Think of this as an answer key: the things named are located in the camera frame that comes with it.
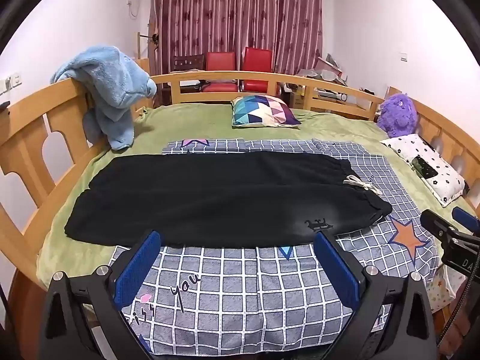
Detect white flower print pillow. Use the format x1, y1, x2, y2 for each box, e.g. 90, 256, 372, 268
379, 133, 467, 208

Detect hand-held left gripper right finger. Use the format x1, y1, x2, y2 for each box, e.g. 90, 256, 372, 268
313, 230, 439, 360

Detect grey checked star blanket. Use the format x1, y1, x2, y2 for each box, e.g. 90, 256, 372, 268
109, 138, 439, 357

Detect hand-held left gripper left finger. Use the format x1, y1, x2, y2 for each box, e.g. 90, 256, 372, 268
37, 229, 166, 360

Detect green bed sheet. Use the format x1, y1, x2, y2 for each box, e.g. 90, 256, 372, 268
35, 103, 480, 297

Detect wooden coat stand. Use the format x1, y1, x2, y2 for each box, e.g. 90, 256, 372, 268
137, 11, 159, 77

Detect wall socket panel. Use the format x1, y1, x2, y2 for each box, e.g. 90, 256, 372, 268
0, 72, 23, 94

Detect purple plush toy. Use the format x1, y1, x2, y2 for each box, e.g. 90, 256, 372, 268
376, 93, 419, 139

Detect white floral sheet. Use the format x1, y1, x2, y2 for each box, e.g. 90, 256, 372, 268
425, 266, 466, 313

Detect dark object on pillow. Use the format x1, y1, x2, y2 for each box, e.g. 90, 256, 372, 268
410, 157, 439, 179

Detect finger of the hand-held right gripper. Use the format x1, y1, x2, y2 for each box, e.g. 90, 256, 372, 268
451, 206, 480, 234
420, 209, 457, 239

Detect red chair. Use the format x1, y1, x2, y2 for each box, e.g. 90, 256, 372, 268
204, 52, 239, 94
240, 47, 274, 92

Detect wooden bed frame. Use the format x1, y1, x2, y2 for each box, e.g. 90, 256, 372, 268
0, 70, 480, 331

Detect black pants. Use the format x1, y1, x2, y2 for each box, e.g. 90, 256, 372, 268
64, 151, 394, 249

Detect striped maroon curtain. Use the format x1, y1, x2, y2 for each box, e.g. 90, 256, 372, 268
152, 0, 324, 76

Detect geometric patterned pillow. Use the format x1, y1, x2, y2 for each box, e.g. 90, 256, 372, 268
230, 95, 302, 128

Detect blue fleece blanket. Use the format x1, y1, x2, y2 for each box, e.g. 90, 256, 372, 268
50, 45, 158, 151

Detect dark wooden chair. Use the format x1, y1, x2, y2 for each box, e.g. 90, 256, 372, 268
170, 54, 206, 96

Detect pile of boxes and papers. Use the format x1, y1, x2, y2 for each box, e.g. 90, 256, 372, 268
279, 53, 376, 109

